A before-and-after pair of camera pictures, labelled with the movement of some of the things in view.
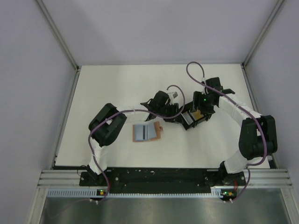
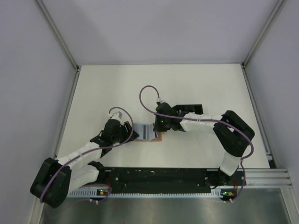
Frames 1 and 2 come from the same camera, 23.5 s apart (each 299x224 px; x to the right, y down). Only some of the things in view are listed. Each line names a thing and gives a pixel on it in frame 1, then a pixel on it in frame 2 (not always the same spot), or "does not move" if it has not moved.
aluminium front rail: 71,178 does not move
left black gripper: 174,108 → 128,127
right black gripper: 197,97 → 158,128
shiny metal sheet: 251,206 does not move
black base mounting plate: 159,180 does not move
